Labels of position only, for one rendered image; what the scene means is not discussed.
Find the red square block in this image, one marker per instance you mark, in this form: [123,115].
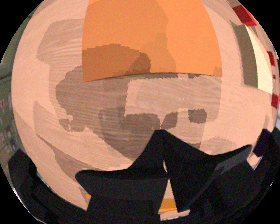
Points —
[244,16]
[275,101]
[271,58]

